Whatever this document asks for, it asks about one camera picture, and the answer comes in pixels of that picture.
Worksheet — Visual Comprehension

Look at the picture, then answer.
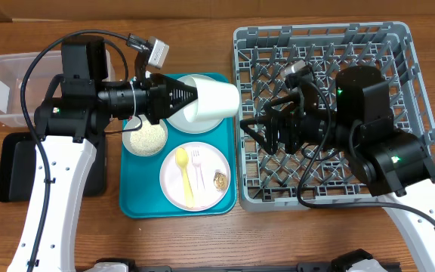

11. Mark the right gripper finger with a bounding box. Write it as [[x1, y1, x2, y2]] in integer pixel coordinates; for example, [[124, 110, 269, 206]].
[[263, 92, 301, 113], [239, 116, 279, 154]]

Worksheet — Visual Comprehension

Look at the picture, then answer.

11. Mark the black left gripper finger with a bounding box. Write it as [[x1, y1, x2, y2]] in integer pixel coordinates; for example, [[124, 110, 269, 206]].
[[159, 74, 198, 99], [162, 100, 198, 125]]

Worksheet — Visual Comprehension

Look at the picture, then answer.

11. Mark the white rice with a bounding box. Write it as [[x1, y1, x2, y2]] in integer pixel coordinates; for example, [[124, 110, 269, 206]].
[[129, 120, 167, 156]]

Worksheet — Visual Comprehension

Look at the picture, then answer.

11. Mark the grey bowl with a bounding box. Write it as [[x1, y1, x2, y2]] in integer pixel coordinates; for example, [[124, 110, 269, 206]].
[[122, 115, 168, 156]]

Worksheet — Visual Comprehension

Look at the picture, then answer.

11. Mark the yellow plastic spoon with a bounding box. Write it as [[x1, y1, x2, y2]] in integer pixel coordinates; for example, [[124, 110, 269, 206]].
[[175, 147, 195, 208]]

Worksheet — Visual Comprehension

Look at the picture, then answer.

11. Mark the golden food scrap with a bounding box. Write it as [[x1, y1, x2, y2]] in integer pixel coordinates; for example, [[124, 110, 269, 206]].
[[213, 172, 228, 191]]

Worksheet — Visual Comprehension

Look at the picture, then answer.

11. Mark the pink plate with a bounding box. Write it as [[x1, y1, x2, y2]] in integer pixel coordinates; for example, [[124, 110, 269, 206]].
[[159, 141, 231, 212]]

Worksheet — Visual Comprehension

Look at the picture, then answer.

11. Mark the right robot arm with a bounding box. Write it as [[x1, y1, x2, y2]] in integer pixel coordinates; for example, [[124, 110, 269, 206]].
[[239, 66, 435, 271]]

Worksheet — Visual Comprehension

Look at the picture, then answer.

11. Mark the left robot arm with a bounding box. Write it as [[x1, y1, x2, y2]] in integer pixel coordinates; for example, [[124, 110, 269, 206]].
[[9, 29, 198, 271]]

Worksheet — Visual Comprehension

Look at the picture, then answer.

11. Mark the grey dishwasher rack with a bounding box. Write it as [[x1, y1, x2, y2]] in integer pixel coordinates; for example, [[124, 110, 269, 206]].
[[233, 21, 435, 212]]

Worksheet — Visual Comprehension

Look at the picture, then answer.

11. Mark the black waste tray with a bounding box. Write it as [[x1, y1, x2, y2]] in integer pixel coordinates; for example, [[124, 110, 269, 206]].
[[0, 132, 106, 202]]

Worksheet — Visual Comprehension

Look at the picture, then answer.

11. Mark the teal serving tray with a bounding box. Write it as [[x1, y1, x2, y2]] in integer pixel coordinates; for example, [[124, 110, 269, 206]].
[[119, 114, 237, 218]]

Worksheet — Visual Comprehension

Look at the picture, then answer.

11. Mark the clear plastic bin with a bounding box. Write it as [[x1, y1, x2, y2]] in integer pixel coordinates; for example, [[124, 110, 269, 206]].
[[0, 50, 116, 128]]

